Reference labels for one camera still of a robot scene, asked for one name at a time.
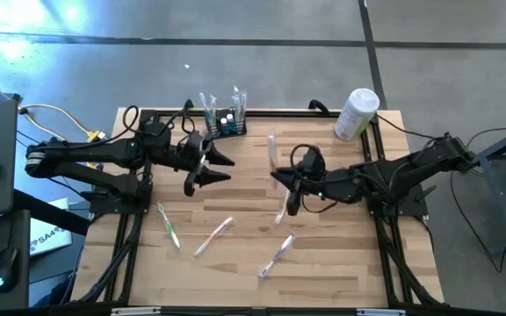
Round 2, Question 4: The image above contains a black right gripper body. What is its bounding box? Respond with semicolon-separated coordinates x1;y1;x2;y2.
286;169;337;217

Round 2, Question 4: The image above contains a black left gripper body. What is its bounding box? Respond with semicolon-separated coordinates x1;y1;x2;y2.
172;131;216;198

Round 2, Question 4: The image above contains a white toothbrush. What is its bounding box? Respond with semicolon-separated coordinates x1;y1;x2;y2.
265;128;279;173

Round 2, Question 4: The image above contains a clear plastic bag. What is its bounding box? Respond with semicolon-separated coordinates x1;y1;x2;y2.
258;232;297;279

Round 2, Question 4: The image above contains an orange toothbrush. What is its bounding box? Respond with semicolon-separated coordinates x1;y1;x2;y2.
191;215;235;260

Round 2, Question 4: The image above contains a white wipes canister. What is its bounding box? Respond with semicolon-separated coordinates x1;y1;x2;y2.
334;88;381;142

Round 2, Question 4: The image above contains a white clamp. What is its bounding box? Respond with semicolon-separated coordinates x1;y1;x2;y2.
356;307;408;316
110;306;163;316

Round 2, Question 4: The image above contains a black diagonal beam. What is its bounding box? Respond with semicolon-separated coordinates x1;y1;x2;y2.
12;188;92;237

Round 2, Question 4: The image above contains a white paper sheet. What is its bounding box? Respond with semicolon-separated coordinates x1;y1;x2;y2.
28;197;74;258

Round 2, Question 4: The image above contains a black desk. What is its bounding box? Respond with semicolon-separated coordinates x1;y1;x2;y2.
0;209;33;313

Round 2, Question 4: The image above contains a black computer mouse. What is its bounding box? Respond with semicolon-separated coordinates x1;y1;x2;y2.
0;247;20;294

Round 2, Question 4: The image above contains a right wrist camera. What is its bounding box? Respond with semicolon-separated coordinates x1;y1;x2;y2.
300;146;327;176

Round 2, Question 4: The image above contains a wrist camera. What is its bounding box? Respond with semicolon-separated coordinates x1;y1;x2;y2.
300;146;327;176
184;130;206;155

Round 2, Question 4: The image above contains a black right camera cable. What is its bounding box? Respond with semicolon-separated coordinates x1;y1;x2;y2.
289;142;338;215

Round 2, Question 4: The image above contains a black camera cable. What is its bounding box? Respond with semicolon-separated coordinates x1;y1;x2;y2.
122;99;197;148
289;142;338;215

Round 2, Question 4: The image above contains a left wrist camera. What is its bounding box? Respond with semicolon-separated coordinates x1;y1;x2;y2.
184;130;206;155

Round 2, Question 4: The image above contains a black wire caddy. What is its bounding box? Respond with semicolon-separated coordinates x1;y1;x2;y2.
203;104;248;140

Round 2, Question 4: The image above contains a black left camera cable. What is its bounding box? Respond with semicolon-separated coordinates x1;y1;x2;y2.
122;99;197;148

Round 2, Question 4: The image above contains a beige cable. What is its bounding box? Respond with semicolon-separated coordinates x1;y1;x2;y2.
0;72;107;144

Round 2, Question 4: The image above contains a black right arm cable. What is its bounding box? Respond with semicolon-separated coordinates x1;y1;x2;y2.
374;112;450;141

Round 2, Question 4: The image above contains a black floor cable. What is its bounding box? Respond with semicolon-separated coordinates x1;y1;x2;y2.
449;170;506;274

